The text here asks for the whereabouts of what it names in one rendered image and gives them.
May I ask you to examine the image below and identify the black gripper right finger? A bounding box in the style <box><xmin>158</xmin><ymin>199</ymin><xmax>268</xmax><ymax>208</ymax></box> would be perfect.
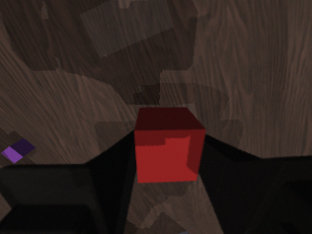
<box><xmin>198</xmin><ymin>134</ymin><xmax>312</xmax><ymax>234</ymax></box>

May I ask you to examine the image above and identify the red block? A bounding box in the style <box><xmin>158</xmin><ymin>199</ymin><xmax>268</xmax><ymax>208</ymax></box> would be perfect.
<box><xmin>134</xmin><ymin>107</ymin><xmax>206</xmax><ymax>183</ymax></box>

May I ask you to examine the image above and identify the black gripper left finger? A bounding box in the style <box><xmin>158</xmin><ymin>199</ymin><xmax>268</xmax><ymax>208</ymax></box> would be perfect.
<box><xmin>0</xmin><ymin>130</ymin><xmax>136</xmax><ymax>234</ymax></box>

